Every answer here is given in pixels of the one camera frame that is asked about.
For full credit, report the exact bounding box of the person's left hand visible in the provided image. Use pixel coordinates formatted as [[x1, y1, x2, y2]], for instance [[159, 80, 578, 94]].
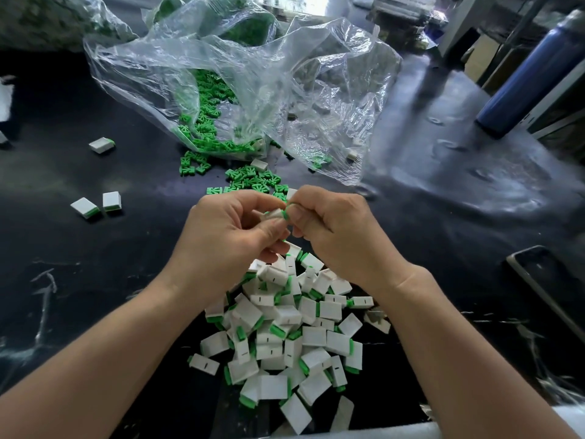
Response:
[[157, 189, 292, 312]]

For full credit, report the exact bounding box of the person's right hand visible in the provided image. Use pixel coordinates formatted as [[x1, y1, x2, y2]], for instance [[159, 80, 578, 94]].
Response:
[[283, 185, 424, 298]]

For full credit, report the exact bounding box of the heap of white caps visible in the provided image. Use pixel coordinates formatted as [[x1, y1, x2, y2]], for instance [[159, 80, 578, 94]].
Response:
[[251, 149, 362, 202]]

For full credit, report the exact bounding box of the pile of assembled white-green pieces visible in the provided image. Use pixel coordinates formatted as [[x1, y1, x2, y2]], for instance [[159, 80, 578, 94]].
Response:
[[203, 240, 376, 435]]

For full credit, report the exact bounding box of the pile of green clips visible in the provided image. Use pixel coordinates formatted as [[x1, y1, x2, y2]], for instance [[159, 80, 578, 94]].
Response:
[[175, 68, 332, 199]]

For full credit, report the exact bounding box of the person's left forearm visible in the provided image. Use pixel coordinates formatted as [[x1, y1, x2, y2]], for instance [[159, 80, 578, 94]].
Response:
[[0, 280, 207, 439]]

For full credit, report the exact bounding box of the person's right forearm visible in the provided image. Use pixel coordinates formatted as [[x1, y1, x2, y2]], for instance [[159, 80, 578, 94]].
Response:
[[382, 269, 577, 439]]

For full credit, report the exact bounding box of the empty white shell right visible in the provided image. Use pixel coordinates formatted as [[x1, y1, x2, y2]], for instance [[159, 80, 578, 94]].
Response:
[[364, 309, 392, 335]]

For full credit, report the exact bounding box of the clear plastic bag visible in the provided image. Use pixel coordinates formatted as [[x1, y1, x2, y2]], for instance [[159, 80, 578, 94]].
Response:
[[84, 0, 403, 187]]

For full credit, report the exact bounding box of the black smartphone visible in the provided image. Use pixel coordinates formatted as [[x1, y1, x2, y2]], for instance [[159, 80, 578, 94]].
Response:
[[505, 244, 585, 342]]

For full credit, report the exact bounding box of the brown cardboard box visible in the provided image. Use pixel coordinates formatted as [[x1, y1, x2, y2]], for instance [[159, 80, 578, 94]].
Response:
[[463, 34, 504, 84]]

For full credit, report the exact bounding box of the plastic bag full of green pieces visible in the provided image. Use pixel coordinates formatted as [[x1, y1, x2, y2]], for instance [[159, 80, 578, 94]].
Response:
[[144, 0, 277, 46]]

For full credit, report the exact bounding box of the grey machine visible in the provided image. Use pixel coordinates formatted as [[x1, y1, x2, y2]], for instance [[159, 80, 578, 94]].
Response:
[[366, 0, 447, 46]]

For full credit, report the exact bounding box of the blue cylinder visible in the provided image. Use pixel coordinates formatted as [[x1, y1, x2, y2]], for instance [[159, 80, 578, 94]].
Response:
[[475, 9, 585, 139]]

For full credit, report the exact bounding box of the white paper sheet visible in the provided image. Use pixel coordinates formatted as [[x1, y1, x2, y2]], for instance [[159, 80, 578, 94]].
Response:
[[0, 82, 15, 124]]

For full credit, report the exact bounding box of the large bag of assembled pieces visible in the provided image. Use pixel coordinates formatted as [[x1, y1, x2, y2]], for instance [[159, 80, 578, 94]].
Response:
[[0, 0, 138, 53]]

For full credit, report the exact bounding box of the white metal frame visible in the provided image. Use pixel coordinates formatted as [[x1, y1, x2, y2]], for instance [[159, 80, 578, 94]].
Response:
[[437, 0, 585, 79]]

